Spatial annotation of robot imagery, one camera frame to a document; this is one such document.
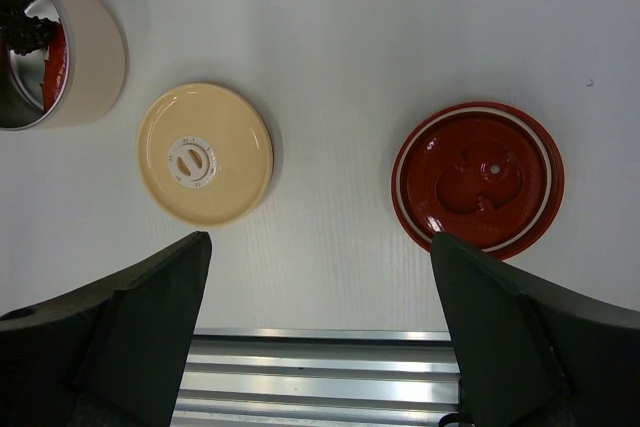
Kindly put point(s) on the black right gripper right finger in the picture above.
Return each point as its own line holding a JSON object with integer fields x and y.
{"x": 530, "y": 352}

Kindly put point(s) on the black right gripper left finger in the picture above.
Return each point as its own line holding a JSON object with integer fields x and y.
{"x": 110, "y": 353}

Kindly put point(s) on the red round lid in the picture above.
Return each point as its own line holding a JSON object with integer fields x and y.
{"x": 485, "y": 172}

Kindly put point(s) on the cream round lid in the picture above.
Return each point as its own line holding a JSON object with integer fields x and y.
{"x": 204, "y": 154}

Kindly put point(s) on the red sausage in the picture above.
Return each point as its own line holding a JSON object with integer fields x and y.
{"x": 55, "y": 69}

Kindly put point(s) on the black sea cucumber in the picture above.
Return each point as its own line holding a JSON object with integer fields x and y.
{"x": 23, "y": 34}

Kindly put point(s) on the beige steel lunch container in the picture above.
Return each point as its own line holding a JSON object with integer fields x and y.
{"x": 96, "y": 67}

